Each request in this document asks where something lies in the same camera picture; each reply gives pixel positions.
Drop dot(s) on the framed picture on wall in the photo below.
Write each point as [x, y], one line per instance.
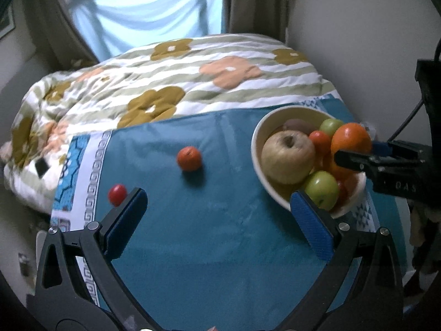
[7, 22]

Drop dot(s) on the grey drape left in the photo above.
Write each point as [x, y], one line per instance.
[55, 36]

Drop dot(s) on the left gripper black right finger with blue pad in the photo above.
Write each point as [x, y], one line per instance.
[360, 287]

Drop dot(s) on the person's hand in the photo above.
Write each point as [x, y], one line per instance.
[424, 224]

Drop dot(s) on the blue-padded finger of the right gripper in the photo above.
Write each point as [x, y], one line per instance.
[382, 149]

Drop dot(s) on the light blue sheer curtain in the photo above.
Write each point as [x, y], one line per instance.
[112, 27]

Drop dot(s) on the large yellowish brown apple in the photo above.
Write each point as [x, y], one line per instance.
[288, 157]

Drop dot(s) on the floral striped duvet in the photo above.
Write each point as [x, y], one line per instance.
[147, 84]

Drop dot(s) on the grey drape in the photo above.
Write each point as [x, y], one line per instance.
[266, 17]
[55, 36]

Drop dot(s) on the large orange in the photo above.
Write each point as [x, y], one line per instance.
[351, 137]

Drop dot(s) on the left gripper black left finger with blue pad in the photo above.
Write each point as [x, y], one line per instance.
[77, 286]

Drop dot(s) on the brown kiwi fruit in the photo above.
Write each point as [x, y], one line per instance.
[299, 125]

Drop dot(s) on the grey drape right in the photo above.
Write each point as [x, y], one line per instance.
[266, 17]

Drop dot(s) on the small green apple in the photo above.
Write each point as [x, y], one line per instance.
[330, 126]

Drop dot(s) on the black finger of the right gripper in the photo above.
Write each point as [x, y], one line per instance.
[369, 164]

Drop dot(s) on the cream ceramic bowl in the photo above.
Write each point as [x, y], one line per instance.
[270, 124]

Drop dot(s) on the black phone on duvet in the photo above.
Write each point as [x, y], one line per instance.
[41, 167]

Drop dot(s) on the red cherry tomato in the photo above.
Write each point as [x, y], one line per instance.
[342, 194]
[117, 194]

